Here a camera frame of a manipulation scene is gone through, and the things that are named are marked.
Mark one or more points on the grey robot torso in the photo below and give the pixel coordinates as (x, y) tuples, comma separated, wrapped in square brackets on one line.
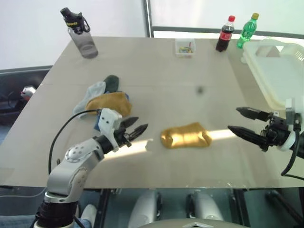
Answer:
[(192, 224)]

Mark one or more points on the white rounded shape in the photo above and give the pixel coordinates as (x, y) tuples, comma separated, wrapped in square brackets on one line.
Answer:
[(88, 215)]

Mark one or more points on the black table leg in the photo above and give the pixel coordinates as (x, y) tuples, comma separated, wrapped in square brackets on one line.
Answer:
[(102, 206), (241, 206)]

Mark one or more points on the light grey-blue sock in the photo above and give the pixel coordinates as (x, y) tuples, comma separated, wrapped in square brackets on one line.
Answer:
[(91, 95)]

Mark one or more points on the dark bench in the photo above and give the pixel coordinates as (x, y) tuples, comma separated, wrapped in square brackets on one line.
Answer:
[(14, 80)]

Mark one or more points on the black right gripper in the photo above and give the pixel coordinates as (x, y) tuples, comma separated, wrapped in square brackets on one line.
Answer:
[(276, 133)]

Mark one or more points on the clear black-capped water bottle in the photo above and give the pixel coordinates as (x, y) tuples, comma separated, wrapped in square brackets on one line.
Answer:
[(83, 40)]

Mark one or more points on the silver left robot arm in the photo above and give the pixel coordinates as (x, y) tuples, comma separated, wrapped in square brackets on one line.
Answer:
[(71, 171)]

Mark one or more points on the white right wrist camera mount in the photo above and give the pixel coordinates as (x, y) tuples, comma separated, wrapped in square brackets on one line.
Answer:
[(290, 104)]

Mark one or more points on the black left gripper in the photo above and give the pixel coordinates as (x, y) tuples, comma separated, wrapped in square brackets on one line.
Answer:
[(122, 136)]

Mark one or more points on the red and white object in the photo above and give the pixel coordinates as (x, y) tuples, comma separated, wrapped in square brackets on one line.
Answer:
[(28, 91)]

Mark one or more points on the silver robot leg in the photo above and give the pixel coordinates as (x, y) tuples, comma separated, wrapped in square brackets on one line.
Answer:
[(206, 204), (145, 209)]

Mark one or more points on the white plastic basket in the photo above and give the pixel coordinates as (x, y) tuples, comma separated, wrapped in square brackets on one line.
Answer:
[(273, 71)]

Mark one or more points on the dark green sock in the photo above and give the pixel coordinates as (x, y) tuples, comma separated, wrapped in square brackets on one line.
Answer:
[(112, 83)]

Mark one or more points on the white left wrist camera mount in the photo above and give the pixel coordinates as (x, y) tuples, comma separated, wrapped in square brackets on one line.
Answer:
[(108, 120)]

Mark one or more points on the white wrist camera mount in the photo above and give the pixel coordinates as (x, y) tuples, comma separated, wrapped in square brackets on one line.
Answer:
[(108, 120), (290, 104)]

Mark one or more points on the small clear plastic box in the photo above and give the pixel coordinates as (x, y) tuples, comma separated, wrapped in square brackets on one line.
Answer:
[(185, 48)]

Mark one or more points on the green soda bottle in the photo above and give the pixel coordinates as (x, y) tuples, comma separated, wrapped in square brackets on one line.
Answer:
[(247, 32)]

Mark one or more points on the mustard yellow sock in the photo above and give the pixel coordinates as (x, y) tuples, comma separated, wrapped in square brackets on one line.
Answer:
[(187, 136), (111, 103)]

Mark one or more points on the red-capped cola bottle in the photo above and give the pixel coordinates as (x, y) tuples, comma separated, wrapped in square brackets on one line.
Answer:
[(224, 35)]

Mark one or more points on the grey window frame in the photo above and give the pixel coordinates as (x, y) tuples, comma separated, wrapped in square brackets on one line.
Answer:
[(147, 19)]

